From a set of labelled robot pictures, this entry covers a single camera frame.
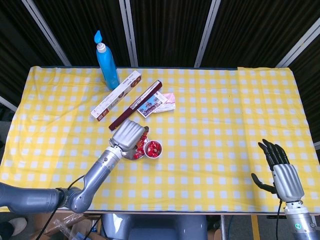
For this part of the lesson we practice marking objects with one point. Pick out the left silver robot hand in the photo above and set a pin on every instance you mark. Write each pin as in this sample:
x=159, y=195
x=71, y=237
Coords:
x=127, y=135

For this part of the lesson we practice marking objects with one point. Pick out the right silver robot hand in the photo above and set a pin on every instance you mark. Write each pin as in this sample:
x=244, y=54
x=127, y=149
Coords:
x=288, y=183

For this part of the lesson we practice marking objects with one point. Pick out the round steel plate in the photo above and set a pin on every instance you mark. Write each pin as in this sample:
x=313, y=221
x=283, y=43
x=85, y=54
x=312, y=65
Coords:
x=129, y=156

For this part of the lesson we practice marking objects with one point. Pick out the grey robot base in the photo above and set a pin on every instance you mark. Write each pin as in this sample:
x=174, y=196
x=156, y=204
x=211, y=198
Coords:
x=155, y=227

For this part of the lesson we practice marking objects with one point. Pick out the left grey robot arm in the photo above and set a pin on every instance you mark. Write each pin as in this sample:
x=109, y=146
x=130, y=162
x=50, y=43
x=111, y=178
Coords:
x=100, y=170

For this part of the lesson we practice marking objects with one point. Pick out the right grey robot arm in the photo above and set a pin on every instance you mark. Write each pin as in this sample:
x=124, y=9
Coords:
x=302, y=225

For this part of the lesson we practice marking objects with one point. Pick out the building photo postcard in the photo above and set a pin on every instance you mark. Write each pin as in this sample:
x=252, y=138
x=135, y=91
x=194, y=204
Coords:
x=150, y=106

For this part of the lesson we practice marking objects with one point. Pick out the dark red long box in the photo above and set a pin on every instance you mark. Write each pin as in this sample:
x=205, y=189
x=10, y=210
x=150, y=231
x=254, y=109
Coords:
x=140, y=100

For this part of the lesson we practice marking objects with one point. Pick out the white paper cup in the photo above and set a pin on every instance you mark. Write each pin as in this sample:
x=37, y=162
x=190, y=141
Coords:
x=161, y=151

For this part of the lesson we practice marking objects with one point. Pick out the long white baking paper box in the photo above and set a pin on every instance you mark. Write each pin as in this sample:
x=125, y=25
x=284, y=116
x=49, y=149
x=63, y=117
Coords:
x=117, y=95

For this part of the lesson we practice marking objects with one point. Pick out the white paper sheet stack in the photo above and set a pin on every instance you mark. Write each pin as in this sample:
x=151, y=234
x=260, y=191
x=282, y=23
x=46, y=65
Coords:
x=166, y=107

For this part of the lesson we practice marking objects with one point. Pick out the pink paper note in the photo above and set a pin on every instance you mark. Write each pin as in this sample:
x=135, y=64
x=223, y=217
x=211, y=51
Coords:
x=170, y=97

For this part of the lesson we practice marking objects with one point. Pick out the blue pump bottle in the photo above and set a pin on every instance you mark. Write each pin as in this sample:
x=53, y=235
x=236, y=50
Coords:
x=107, y=67

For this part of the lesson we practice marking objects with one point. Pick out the yellow white checkered tablecloth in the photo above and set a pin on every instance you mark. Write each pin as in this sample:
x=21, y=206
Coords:
x=200, y=125

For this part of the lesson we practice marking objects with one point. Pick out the metal table leg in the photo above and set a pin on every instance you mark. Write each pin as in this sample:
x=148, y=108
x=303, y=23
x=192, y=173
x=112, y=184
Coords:
x=223, y=227

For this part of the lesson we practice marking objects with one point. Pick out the brown cardboard box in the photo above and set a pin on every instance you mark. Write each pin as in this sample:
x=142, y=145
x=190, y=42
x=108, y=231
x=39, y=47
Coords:
x=85, y=222

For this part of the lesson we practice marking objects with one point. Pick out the clear plastic wrap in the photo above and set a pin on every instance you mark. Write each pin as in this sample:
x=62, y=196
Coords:
x=75, y=231

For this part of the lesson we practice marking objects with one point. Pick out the white partition frame post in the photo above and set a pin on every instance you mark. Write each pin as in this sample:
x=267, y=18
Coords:
x=203, y=35
x=47, y=35
x=297, y=46
x=7, y=103
x=317, y=145
x=130, y=35

